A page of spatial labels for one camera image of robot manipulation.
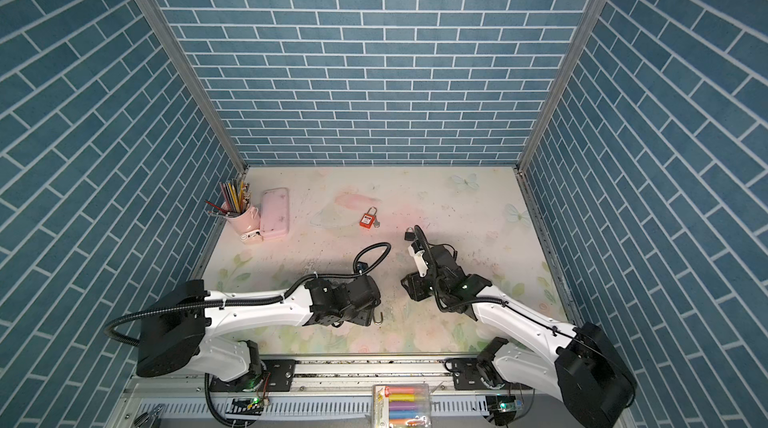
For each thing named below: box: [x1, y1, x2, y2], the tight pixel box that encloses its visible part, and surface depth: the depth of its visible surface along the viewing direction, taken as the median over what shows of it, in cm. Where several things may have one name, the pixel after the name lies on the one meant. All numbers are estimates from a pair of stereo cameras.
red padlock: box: [359, 206, 378, 229], surface depth 105 cm
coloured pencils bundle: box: [204, 180, 251, 217], surface depth 97 cm
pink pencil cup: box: [227, 206, 261, 235], surface depth 99 cm
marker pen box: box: [372, 383, 431, 428], surface depth 70 cm
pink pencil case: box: [260, 188, 290, 240], surface depth 106 cm
